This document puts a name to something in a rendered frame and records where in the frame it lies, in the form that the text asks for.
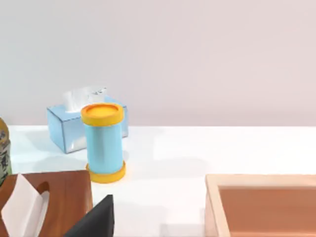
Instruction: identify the light blue tissue box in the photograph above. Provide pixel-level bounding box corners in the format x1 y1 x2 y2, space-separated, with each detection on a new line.
46 95 129 155

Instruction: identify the shallow salmon-coloured box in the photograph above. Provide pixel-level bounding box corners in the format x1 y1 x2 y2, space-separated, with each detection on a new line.
204 173 316 237

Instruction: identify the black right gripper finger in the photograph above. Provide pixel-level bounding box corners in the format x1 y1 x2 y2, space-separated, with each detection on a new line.
63 194 115 237

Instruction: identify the green bottle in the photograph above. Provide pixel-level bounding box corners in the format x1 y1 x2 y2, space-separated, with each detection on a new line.
0 117 13 186

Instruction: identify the blue and yellow canister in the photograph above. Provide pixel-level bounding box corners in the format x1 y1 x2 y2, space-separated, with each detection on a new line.
80 102 127 184

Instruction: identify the white tissue in wooden box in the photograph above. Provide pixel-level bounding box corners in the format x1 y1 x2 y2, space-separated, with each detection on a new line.
0 173 50 237

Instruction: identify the white tissue in blue box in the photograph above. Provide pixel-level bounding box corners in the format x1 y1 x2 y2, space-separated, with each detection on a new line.
62 86 108 114

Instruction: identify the wooden tissue box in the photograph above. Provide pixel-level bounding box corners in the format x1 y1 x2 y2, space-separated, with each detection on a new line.
0 170 94 237

